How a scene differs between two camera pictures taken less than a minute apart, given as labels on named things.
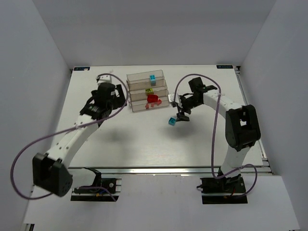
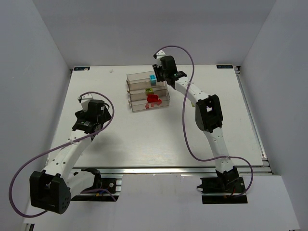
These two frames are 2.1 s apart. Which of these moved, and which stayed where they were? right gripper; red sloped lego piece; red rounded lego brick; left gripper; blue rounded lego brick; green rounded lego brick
Moved: left gripper; right gripper
Stayed: green rounded lego brick; red rounded lego brick; red sloped lego piece; blue rounded lego brick
